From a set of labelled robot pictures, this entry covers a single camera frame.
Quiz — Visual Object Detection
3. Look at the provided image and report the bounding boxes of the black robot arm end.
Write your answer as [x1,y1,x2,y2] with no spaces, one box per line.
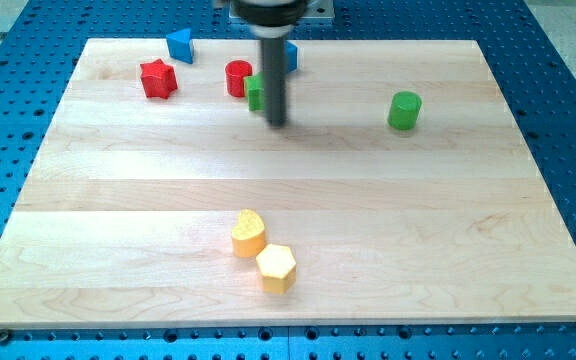
[231,0,308,39]

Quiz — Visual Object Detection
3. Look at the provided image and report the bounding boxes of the green cylinder block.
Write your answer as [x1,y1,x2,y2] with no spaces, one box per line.
[387,91,422,130]

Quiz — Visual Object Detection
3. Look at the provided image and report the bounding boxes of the red star block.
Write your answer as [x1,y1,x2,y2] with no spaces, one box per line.
[140,59,178,99]

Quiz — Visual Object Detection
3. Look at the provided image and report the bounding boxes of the blue block behind rod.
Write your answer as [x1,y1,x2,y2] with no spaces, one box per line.
[285,41,299,73]

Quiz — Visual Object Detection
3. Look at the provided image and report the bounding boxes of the yellow heart block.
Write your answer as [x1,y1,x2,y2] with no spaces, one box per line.
[231,209,266,258]

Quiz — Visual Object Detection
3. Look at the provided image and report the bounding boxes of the light wooden board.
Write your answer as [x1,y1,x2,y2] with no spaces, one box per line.
[0,38,576,329]

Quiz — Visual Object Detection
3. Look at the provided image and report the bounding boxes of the red cylinder block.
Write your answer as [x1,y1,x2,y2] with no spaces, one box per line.
[224,60,252,98]

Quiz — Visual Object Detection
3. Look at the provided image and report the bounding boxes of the blue triangle block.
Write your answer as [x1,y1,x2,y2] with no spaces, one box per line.
[165,28,194,64]

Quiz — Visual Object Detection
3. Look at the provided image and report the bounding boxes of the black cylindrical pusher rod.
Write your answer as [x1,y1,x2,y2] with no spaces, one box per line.
[260,37,287,128]

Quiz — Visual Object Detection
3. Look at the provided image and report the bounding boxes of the grey metal mounting plate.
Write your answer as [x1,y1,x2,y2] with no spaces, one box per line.
[228,0,335,22]

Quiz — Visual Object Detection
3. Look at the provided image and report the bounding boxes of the yellow hexagon block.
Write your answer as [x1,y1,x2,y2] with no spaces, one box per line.
[256,244,297,294]

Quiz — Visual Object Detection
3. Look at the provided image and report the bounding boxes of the green star block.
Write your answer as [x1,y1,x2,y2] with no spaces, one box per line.
[244,72,264,112]

